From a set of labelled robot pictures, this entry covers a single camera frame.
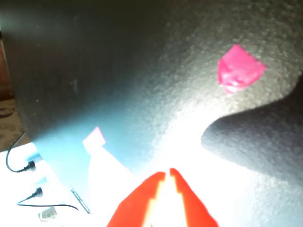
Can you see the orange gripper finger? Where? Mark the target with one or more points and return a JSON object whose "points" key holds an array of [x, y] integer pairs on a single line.
{"points": [[191, 205], [135, 205]]}

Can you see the pink tape piece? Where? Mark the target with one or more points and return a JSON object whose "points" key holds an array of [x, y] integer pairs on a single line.
{"points": [[94, 139], [239, 68]]}

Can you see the black white striped strip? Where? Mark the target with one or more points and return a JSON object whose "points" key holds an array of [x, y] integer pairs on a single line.
{"points": [[81, 201]]}

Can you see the small white round device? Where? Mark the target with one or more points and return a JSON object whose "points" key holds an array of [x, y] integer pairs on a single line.
{"points": [[48, 214]]}

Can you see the white grid paper sheet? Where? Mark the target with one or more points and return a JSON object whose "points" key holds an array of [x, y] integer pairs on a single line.
{"points": [[106, 170]]}

